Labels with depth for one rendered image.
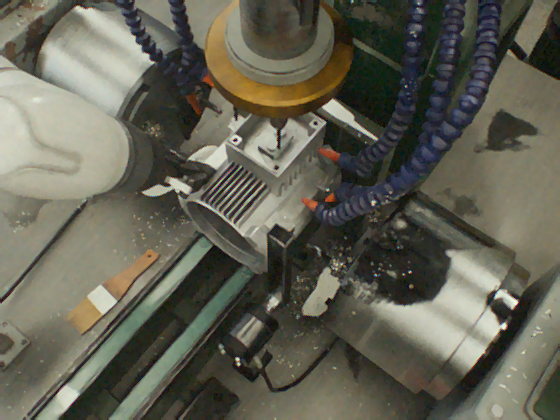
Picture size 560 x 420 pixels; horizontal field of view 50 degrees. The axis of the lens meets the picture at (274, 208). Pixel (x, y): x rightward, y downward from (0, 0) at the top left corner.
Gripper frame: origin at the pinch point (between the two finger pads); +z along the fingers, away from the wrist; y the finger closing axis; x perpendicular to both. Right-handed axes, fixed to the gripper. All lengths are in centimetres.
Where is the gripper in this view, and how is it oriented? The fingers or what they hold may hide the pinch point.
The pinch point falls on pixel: (197, 172)
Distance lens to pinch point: 91.1
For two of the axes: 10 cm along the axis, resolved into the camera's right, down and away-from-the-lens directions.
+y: -7.8, -5.6, 2.7
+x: -5.4, 8.3, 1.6
